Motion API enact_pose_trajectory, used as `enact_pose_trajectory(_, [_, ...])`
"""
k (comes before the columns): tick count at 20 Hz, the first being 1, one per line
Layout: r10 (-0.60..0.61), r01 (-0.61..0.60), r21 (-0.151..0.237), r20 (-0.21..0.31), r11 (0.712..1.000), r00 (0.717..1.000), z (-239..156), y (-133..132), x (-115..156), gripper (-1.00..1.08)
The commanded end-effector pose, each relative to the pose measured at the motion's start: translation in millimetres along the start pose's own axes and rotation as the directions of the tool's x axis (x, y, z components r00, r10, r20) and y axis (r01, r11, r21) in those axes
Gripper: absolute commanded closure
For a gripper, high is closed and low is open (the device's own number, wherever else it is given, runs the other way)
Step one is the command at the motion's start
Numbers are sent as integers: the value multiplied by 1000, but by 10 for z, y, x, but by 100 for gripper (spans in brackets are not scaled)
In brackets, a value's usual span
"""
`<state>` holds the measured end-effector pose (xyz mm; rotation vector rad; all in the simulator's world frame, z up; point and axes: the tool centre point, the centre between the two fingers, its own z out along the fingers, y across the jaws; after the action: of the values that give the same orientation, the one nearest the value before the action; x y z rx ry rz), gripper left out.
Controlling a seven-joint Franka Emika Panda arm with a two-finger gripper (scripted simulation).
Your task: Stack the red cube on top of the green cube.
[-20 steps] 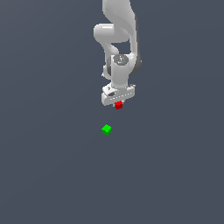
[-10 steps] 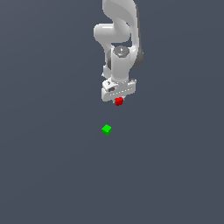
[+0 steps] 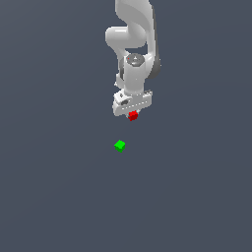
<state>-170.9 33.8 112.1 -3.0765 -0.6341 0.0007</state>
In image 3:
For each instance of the red cube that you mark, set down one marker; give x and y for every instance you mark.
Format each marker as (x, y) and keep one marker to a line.
(133, 115)

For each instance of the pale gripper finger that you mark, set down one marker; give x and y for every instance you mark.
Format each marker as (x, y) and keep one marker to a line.
(128, 115)
(138, 112)

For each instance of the green cube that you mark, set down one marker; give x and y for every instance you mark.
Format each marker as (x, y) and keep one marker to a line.
(120, 145)

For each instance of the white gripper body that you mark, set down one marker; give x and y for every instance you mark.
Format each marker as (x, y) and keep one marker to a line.
(131, 101)

